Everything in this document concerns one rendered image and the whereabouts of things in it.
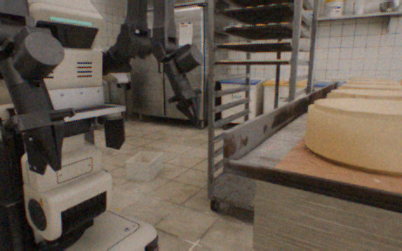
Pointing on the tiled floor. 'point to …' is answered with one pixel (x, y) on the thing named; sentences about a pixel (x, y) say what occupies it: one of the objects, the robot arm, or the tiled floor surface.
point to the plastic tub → (144, 166)
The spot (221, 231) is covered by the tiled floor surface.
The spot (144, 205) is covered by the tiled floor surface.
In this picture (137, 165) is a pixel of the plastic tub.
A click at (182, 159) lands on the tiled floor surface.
